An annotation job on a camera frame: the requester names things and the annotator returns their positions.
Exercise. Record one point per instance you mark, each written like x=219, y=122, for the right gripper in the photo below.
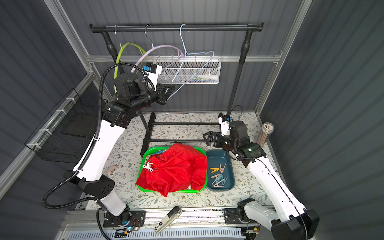
x=216, y=139

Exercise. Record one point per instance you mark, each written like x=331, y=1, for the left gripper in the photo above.
x=162, y=94

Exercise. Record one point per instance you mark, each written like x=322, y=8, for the yellow clothespin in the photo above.
x=213, y=170

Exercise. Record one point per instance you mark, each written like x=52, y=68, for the salmon clothespin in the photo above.
x=222, y=168

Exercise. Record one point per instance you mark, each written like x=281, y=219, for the red shorts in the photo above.
x=174, y=171

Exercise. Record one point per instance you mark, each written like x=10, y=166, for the beige clothespin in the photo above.
x=217, y=185

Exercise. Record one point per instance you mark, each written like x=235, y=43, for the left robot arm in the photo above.
x=132, y=93

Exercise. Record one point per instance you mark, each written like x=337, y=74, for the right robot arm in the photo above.
x=290, y=220

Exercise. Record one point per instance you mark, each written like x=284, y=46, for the dark teal tray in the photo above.
x=214, y=158

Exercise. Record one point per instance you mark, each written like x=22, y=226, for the black clothes rack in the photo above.
x=250, y=29

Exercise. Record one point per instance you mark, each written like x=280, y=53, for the clear tube of sticks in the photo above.
x=266, y=130

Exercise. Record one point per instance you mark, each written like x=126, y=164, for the green plastic basket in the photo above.
x=144, y=159

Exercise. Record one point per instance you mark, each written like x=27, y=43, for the silver black handheld device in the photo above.
x=172, y=215

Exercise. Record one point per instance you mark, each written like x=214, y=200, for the fallen pink clothespin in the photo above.
x=111, y=170

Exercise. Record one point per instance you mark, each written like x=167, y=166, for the white wire wall basket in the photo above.
x=191, y=71

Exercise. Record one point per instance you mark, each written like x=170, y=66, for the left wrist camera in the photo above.
x=153, y=71

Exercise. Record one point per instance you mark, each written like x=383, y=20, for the black wire wall basket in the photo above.
x=65, y=136

